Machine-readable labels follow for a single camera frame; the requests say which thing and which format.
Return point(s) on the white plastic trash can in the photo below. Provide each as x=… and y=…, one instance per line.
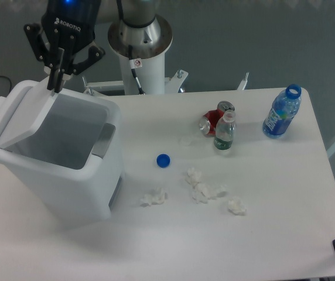
x=73, y=163

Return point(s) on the crumpled white tissue left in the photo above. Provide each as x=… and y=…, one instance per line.
x=154, y=197

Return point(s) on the crumpled white tissue top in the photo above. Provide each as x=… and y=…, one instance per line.
x=193, y=177

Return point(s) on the white trash can lid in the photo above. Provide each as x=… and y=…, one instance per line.
x=29, y=115

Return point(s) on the blue plastic drink bottle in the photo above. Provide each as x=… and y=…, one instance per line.
x=284, y=108

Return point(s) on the blue bottle cap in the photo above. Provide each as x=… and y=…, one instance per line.
x=163, y=160

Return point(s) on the clear green-label water bottle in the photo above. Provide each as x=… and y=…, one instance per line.
x=225, y=129

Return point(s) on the white pedestal base frame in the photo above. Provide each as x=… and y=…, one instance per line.
x=172, y=85

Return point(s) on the crumpled white tissue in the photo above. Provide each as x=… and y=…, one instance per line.
x=236, y=206
x=154, y=197
x=193, y=177
x=203, y=193

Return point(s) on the crumpled white tissue right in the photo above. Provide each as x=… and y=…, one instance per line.
x=236, y=206

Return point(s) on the crushed red soda can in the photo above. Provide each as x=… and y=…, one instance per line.
x=208, y=122

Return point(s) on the crumpled white tissue middle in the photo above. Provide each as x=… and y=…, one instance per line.
x=203, y=193

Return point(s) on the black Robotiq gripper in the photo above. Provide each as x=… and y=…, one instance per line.
x=69, y=28

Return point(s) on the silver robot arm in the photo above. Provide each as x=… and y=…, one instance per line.
x=136, y=31

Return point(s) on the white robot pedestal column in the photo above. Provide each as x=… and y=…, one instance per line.
x=150, y=73

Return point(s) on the clear white bottle cap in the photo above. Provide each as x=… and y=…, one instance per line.
x=187, y=141

